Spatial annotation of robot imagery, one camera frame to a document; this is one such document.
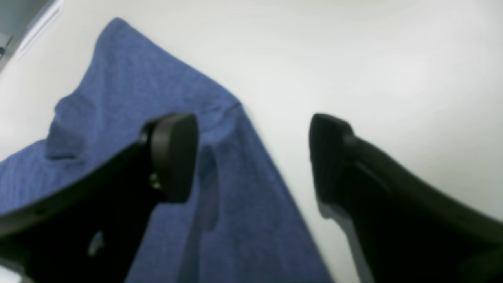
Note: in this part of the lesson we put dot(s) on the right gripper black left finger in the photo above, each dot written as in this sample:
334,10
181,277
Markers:
90,231

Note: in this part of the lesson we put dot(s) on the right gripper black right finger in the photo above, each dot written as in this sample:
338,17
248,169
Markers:
401,229

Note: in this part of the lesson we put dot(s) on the blue-grey T-shirt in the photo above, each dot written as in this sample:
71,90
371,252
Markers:
241,224

